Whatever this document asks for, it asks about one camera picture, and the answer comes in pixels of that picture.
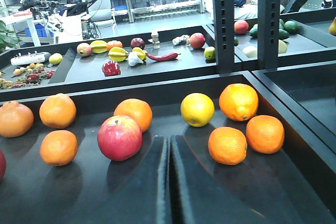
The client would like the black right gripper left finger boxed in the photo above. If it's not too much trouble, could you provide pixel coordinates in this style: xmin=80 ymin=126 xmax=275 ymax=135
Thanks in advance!
xmin=1 ymin=136 xmax=168 ymax=223

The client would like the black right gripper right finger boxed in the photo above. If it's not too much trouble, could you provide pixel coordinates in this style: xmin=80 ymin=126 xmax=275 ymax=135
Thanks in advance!
xmin=171 ymin=135 xmax=335 ymax=223

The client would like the small orange left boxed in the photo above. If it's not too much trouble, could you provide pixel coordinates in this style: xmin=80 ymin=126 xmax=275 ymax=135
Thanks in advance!
xmin=208 ymin=126 xmax=247 ymax=165

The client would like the small orange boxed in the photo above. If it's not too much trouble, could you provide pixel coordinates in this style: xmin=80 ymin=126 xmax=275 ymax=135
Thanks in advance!
xmin=246 ymin=115 xmax=285 ymax=154
xmin=208 ymin=126 xmax=247 ymax=165

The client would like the large red apple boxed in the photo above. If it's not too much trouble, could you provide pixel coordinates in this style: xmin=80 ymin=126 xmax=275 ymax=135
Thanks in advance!
xmin=97 ymin=115 xmax=143 ymax=161

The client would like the black wooden produce stand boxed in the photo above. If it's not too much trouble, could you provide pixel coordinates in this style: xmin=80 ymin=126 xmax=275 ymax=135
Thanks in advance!
xmin=0 ymin=7 xmax=336 ymax=224

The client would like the yellow orange citrus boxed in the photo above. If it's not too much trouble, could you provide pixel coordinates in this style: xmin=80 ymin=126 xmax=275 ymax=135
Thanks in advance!
xmin=180 ymin=93 xmax=215 ymax=127

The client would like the small orange right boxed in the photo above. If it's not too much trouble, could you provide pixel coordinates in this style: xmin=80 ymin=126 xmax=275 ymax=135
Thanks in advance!
xmin=246 ymin=115 xmax=285 ymax=154

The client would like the orange with nub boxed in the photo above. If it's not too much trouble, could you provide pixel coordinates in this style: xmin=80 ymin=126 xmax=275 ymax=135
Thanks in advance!
xmin=219 ymin=83 xmax=259 ymax=122

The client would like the red bell pepper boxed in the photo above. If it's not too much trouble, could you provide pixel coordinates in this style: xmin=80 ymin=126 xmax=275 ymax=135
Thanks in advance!
xmin=102 ymin=60 xmax=121 ymax=76

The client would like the white garlic bulb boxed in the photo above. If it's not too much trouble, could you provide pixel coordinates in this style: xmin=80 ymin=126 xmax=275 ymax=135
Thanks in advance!
xmin=128 ymin=52 xmax=143 ymax=67

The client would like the red chili pepper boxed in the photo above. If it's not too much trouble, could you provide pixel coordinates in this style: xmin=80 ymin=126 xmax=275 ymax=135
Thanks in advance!
xmin=146 ymin=52 xmax=179 ymax=62

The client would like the red apple near left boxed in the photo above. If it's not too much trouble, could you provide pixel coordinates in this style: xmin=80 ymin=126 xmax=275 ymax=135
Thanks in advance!
xmin=0 ymin=151 xmax=6 ymax=180

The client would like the potted green plant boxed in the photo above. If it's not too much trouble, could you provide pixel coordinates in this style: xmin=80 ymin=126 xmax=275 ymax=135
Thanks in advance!
xmin=0 ymin=20 xmax=19 ymax=53

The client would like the black left upright post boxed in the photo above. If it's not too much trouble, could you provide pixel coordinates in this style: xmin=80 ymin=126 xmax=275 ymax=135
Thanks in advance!
xmin=213 ymin=0 xmax=235 ymax=73

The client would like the black upright post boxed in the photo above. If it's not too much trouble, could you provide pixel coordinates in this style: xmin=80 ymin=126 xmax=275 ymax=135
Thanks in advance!
xmin=257 ymin=0 xmax=280 ymax=69
xmin=213 ymin=0 xmax=235 ymax=73

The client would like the black right upright post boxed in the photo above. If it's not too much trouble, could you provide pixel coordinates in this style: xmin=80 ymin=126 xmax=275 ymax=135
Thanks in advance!
xmin=257 ymin=0 xmax=280 ymax=69

